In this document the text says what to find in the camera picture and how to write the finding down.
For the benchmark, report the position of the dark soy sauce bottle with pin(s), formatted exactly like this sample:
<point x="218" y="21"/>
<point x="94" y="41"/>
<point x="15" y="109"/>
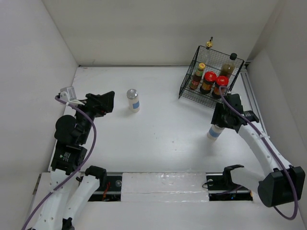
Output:
<point x="228" y="67"/>

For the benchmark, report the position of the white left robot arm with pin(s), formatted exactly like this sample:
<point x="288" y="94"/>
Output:
<point x="75" y="140"/>

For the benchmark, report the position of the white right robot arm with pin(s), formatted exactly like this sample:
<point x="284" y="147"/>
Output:
<point x="280" y="182"/>

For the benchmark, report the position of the red lid jar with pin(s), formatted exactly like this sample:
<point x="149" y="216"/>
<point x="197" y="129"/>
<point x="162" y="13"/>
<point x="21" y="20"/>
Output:
<point x="220" y="81"/>
<point x="208" y="81"/>

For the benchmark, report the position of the clear glass oil bottle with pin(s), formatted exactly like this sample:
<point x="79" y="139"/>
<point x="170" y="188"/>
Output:
<point x="207" y="51"/>

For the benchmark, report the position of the white salt jar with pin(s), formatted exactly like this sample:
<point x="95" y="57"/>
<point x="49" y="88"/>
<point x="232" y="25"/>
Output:
<point x="133" y="99"/>
<point x="214" y="132"/>

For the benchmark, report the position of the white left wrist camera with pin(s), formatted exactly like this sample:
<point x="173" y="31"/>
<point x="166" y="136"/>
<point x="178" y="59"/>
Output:
<point x="67" y="94"/>

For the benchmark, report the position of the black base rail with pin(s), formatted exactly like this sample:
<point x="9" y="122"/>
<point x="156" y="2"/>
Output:
<point x="217" y="191"/>

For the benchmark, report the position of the black wire rack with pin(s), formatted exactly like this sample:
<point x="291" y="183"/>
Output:
<point x="213" y="63"/>

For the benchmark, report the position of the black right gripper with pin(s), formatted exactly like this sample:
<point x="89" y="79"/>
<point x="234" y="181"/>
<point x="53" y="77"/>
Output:
<point x="216" y="117"/>

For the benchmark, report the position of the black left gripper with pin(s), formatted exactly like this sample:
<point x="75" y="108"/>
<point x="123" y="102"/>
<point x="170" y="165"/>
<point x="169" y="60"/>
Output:
<point x="101" y="104"/>

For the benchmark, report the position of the yellow cap sauce bottle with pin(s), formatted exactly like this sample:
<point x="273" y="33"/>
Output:
<point x="196" y="78"/>

